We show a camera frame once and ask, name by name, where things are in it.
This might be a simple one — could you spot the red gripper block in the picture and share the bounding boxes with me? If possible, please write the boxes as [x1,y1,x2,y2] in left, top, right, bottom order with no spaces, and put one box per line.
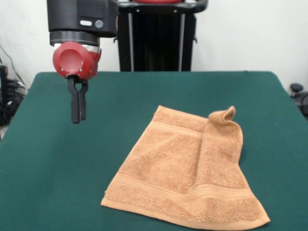
[52,41,103,125]

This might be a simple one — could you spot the tan terry towel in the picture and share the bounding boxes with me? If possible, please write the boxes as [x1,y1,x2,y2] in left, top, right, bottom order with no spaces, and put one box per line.
[100,105,271,229]

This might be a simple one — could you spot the black electronics box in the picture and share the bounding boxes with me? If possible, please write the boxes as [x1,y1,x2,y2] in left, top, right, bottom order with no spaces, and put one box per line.
[0,64,27,127]

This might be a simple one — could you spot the dark green table cloth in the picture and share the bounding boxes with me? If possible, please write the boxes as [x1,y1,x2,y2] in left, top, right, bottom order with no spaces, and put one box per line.
[0,70,308,231]

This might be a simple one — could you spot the grey office chair base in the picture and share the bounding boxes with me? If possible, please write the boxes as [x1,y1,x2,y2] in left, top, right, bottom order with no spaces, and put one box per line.
[290,83,308,118]

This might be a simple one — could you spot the thin grey cable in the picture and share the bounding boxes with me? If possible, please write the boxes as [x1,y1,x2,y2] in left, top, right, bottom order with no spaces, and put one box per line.
[0,44,26,85]

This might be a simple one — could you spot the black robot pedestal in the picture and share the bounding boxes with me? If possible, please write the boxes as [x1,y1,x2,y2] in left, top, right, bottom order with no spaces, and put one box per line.
[113,0,209,72]

